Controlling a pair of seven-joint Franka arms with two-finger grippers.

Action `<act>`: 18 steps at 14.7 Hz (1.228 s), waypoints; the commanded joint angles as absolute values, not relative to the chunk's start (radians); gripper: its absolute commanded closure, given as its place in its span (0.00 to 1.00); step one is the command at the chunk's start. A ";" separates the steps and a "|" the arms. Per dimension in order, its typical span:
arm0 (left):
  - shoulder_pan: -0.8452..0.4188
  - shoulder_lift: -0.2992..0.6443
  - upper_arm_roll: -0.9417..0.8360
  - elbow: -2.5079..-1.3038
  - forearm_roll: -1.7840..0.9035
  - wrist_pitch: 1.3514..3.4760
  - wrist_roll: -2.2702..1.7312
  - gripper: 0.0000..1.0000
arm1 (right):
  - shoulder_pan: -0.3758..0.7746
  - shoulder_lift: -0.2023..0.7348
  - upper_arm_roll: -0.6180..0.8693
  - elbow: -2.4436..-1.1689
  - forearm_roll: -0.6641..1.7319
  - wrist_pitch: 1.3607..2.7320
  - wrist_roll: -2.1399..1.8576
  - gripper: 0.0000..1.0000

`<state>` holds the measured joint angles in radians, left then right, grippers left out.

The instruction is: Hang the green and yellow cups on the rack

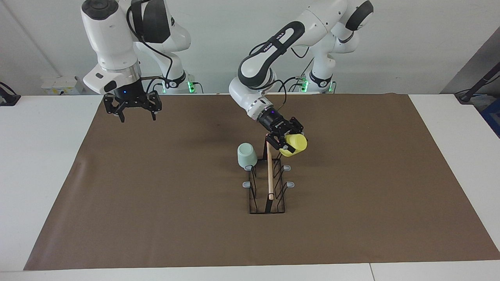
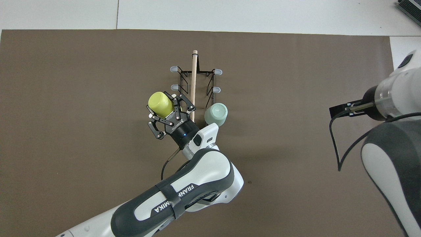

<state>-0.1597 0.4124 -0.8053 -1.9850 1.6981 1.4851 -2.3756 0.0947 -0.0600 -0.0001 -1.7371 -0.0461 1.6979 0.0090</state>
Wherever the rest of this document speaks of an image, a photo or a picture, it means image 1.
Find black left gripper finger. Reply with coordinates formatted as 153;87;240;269
288;116;305;136
266;132;295;154

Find pale green cup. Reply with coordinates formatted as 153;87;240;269
237;143;258;171

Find yellow cup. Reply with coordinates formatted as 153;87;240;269
279;133;308;158

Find black base cables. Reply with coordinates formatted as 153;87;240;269
145;75;204;94
278;59;315;93

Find white power strip box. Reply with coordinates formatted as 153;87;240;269
41;76;84;95

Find black left base cables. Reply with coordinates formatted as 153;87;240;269
278;59;315;93

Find black wire cup rack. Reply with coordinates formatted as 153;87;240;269
243;135;295;214

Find black stand leg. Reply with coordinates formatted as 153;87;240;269
455;62;500;104

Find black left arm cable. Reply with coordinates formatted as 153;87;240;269
250;39;311;116

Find black right base cables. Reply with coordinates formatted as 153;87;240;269
145;75;204;94

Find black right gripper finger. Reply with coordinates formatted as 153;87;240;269
103;95;127;123
143;91;163;121

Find brown paper mat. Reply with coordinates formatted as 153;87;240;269
23;93;500;271

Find blue crate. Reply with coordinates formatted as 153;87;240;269
480;98;500;138

